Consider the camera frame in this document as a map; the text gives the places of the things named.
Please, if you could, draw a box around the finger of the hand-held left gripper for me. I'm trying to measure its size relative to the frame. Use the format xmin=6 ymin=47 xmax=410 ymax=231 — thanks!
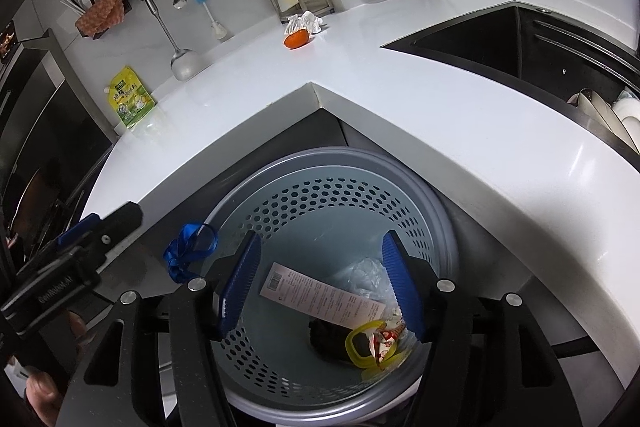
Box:
xmin=75 ymin=201 xmax=144 ymax=260
xmin=50 ymin=213 xmax=102 ymax=255

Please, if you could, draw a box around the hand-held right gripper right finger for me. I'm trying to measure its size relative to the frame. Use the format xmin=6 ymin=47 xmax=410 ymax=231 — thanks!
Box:
xmin=381 ymin=231 xmax=583 ymax=427

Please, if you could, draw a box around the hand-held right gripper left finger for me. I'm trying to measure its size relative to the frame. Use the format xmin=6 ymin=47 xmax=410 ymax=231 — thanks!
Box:
xmin=55 ymin=231 xmax=263 ymax=427

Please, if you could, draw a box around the clear plastic bag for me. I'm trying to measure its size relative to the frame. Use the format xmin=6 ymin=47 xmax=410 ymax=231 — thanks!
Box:
xmin=331 ymin=257 xmax=397 ymax=309

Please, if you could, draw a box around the red white snack wrapper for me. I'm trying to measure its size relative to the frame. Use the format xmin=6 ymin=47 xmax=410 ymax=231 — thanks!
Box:
xmin=372 ymin=305 xmax=406 ymax=364

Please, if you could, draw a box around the blue ribbon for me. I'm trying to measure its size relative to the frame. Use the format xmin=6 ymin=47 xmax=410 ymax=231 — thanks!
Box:
xmin=163 ymin=221 xmax=220 ymax=284

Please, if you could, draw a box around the white paper receipt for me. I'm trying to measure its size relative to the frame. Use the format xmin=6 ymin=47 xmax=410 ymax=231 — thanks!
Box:
xmin=259 ymin=261 xmax=386 ymax=326

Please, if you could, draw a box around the yellow plastic ring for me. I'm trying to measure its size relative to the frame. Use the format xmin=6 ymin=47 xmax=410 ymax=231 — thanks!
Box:
xmin=345 ymin=320 xmax=402 ymax=369

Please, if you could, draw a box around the grey perforated waste bin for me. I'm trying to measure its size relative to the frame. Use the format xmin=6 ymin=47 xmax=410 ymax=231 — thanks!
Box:
xmin=202 ymin=147 xmax=461 ymax=425

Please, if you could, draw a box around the person's left hand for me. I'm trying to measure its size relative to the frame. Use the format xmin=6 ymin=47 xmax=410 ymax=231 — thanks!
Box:
xmin=24 ymin=311 xmax=90 ymax=427

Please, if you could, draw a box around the black crumpled cloth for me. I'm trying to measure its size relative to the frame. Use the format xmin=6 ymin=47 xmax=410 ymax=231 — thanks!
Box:
xmin=307 ymin=317 xmax=354 ymax=364

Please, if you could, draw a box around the green yellow seasoning pouch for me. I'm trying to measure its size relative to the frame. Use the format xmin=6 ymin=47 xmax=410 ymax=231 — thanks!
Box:
xmin=106 ymin=65 xmax=156 ymax=130

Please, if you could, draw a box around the metal ladle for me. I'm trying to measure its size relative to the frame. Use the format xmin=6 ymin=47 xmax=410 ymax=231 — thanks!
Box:
xmin=137 ymin=0 xmax=202 ymax=82

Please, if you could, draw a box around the small lit screen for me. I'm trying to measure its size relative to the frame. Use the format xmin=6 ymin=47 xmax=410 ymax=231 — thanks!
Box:
xmin=0 ymin=20 xmax=19 ymax=63

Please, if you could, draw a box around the orange patterned cloth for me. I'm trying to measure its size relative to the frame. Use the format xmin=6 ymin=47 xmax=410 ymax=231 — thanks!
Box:
xmin=74 ymin=0 xmax=127 ymax=39

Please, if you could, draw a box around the blue white bottle brush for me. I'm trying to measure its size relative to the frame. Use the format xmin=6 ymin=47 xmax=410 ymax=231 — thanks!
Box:
xmin=187 ymin=0 xmax=229 ymax=41

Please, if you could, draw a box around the orange peel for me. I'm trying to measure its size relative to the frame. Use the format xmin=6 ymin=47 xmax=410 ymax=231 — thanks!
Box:
xmin=284 ymin=29 xmax=311 ymax=50

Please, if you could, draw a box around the black sink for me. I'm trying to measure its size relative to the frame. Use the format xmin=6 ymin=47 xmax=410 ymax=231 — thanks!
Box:
xmin=380 ymin=0 xmax=640 ymax=108

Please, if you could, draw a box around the white tissue on counter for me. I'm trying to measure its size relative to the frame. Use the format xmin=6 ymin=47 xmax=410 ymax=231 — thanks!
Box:
xmin=284 ymin=10 xmax=325 ymax=36

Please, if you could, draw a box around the row of white dishes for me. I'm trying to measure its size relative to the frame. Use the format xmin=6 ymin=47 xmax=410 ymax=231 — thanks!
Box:
xmin=566 ymin=89 xmax=640 ymax=154

